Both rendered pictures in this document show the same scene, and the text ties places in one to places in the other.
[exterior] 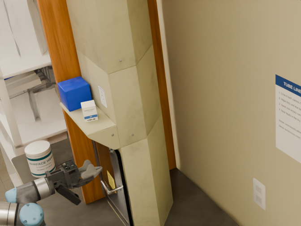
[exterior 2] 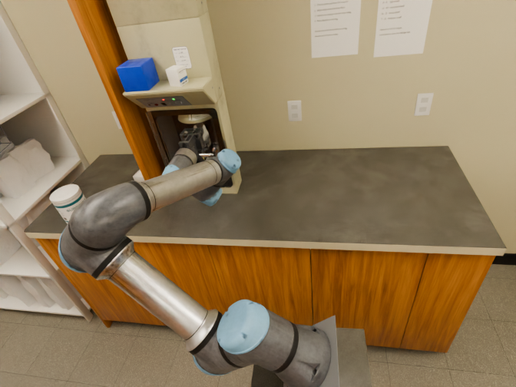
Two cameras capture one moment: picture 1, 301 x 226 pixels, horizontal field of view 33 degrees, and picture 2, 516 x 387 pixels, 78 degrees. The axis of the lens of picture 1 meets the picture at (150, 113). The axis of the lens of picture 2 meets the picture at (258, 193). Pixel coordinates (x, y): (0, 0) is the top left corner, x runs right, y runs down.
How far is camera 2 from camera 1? 1.37 m
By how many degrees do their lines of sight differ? 43
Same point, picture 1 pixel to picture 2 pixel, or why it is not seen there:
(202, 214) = (249, 158)
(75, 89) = (147, 64)
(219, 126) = (243, 80)
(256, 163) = (289, 87)
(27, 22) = not seen: outside the picture
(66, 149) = not seen: hidden behind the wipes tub
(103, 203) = not seen: hidden behind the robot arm
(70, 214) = (157, 216)
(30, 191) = (186, 161)
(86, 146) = (144, 145)
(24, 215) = (229, 160)
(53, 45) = (90, 27)
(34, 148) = (62, 194)
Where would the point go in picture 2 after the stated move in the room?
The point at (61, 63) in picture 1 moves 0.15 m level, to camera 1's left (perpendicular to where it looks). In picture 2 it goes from (102, 50) to (64, 63)
